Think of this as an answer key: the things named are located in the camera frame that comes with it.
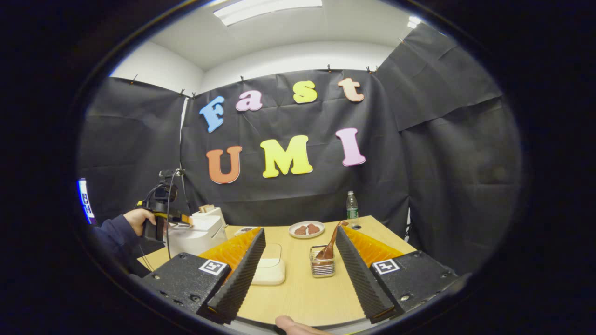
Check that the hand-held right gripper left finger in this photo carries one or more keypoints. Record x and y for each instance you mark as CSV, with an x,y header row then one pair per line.
x,y
237,284

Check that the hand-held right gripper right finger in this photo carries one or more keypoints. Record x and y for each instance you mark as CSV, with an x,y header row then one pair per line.
x,y
361,281

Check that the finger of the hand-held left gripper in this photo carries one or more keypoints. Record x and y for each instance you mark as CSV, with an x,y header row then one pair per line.
x,y
174,218

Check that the white rice cooker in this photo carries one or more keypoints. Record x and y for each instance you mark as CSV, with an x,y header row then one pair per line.
x,y
195,239

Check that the clear box of rice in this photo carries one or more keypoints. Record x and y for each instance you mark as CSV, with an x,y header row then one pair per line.
x,y
270,275

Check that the brown wooden spoon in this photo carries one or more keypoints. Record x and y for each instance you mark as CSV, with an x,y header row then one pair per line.
x,y
328,249

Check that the white toaster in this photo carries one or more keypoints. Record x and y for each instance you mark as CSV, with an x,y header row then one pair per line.
x,y
209,217

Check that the white compartment sauce dish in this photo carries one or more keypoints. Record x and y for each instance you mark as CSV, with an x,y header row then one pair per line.
x,y
244,231

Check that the white round plate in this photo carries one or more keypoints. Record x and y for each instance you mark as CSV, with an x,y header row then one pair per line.
x,y
306,236

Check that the brown meat piece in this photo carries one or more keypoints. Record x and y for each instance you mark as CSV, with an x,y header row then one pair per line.
x,y
314,228
301,230

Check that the lit computer monitor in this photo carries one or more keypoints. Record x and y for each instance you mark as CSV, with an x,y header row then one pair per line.
x,y
85,202

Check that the clear plastic water bottle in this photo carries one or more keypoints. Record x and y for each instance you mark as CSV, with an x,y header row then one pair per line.
x,y
352,207

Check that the black backdrop cloth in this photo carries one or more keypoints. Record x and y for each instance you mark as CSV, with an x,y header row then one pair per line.
x,y
288,195

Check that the long ceiling light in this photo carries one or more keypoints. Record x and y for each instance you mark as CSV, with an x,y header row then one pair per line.
x,y
265,9

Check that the small ceiling light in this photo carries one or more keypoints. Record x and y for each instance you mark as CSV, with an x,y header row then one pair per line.
x,y
414,22

